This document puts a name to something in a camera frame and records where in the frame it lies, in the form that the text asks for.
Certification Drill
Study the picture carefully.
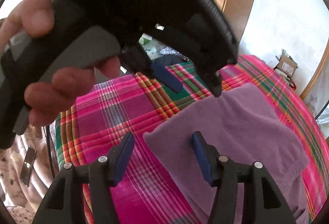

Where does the wooden door frame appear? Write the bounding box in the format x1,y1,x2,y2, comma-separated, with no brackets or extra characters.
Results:
299,39,329,101

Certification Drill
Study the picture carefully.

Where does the navy floral cloth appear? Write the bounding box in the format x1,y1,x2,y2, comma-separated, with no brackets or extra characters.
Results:
159,45,192,62

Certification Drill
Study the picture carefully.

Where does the pink green plaid blanket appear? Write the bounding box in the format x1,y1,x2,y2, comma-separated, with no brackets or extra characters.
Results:
55,54,325,224

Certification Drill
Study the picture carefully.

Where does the cardboard box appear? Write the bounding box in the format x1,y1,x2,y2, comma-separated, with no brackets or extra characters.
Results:
274,49,299,78

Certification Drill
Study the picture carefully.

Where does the person's patterned pajamas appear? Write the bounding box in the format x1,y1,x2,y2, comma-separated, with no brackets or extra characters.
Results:
0,124,58,224

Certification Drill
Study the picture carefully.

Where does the dark navy cloth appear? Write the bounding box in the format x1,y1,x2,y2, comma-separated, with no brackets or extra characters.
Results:
152,54,185,70

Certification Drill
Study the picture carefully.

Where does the pile of tissue packs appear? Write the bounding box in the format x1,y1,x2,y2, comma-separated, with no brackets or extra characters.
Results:
139,34,155,57

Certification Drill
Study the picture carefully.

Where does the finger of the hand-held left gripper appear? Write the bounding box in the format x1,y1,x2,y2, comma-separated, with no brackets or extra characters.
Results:
150,62,183,94
202,69,223,98

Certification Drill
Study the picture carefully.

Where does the dark flat device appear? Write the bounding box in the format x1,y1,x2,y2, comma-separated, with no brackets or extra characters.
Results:
20,146,38,186

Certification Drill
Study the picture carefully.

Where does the person's left hand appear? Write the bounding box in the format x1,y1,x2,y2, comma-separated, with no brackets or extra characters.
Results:
0,0,122,127

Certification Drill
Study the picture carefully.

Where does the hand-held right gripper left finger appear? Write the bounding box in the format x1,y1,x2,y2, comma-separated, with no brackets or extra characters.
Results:
33,132,135,224

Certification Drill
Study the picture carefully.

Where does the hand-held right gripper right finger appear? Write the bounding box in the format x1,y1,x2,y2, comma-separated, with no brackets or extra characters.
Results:
191,131,296,224

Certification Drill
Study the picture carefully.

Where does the printed mesh door curtain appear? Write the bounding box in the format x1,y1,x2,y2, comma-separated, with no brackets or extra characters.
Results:
306,77,329,137

